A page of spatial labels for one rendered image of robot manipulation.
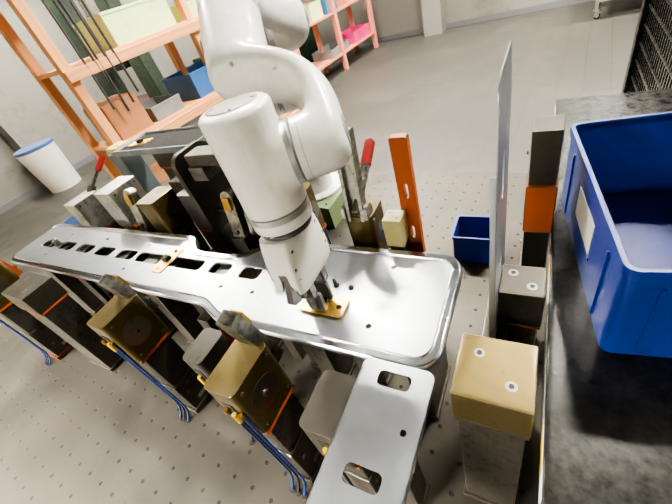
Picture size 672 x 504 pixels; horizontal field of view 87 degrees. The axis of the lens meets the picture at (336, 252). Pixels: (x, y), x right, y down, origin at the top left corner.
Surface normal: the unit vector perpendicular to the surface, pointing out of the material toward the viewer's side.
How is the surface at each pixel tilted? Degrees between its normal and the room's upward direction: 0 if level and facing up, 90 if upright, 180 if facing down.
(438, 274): 0
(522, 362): 0
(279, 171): 92
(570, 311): 0
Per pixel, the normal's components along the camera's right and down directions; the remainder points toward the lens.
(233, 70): -0.15, 0.64
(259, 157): 0.34, 0.52
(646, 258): -0.27, -0.73
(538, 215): -0.40, 0.67
